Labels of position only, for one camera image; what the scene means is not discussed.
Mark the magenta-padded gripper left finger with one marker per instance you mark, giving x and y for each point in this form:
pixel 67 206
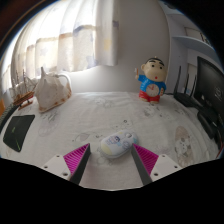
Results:
pixel 77 156

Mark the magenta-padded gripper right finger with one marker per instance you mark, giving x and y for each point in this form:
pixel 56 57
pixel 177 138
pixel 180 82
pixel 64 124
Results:
pixel 145 158

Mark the white cartoon-print computer mouse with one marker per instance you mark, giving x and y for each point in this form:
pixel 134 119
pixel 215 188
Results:
pixel 116 144

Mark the black mouse pad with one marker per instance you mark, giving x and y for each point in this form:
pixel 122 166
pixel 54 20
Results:
pixel 18 131

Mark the white printed tablecloth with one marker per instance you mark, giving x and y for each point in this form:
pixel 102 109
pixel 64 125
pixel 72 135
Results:
pixel 100 116

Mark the large white conch shell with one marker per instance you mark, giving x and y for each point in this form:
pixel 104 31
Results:
pixel 51 91

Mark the black box device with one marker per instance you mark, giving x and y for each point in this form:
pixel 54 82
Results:
pixel 208 123

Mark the cartoon boy figurine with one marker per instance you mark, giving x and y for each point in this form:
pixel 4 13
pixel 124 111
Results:
pixel 152 83

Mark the wooden model sailing ship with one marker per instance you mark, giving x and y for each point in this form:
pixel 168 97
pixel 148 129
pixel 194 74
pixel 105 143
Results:
pixel 23 95

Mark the black monitor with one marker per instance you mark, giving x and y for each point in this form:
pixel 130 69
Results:
pixel 211 86

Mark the white star-print curtain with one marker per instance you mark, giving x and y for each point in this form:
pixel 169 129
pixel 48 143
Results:
pixel 60 36

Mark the white shelf unit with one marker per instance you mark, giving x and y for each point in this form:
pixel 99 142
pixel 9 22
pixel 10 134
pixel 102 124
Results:
pixel 193 43

